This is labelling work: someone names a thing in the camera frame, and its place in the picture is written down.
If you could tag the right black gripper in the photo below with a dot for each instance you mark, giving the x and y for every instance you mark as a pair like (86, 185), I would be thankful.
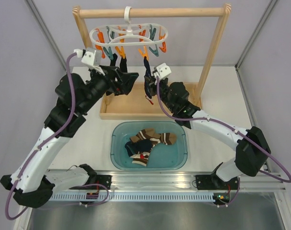
(152, 85)

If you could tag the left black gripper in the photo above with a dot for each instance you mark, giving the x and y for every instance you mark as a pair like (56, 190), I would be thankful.
(125, 80)

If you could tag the navy patterned sock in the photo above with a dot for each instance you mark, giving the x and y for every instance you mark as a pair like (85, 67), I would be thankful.
(147, 73)
(138, 147)

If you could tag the brown striped sock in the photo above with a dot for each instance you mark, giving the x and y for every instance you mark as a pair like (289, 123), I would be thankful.
(164, 137)
(142, 158)

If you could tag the black sock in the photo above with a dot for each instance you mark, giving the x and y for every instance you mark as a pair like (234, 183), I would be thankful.
(113, 60)
(123, 65)

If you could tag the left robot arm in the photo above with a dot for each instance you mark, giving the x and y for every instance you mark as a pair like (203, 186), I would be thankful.
(30, 186)

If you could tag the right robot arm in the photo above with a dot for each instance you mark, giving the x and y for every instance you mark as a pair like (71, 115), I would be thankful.
(248, 144)

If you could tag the white clip hanger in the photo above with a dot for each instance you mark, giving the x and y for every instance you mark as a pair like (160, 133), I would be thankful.
(112, 39)

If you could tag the wooden hanging rack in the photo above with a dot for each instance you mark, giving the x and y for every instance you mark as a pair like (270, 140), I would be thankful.
(135, 106)

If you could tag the teal plastic bin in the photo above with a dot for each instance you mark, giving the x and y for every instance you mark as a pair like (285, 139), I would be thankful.
(162, 157)

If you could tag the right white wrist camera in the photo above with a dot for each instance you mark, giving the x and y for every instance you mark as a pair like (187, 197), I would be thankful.
(161, 71)

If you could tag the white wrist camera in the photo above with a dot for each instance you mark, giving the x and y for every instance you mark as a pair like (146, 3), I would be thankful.
(91, 58)
(161, 71)

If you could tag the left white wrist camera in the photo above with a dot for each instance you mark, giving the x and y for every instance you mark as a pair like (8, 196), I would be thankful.
(91, 58)

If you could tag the aluminium mounting rail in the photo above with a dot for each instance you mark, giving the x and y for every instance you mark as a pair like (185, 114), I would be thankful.
(175, 181)

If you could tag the left aluminium frame post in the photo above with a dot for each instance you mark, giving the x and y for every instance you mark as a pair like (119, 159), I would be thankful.
(46, 32)

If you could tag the aluminium frame post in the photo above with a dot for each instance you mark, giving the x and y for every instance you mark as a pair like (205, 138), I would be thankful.
(46, 32)
(260, 25)

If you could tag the white slotted cable duct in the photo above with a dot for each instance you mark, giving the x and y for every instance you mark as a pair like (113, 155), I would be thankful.
(138, 197)

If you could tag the right aluminium frame post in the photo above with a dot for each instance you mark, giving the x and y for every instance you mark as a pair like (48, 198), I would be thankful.
(260, 25)

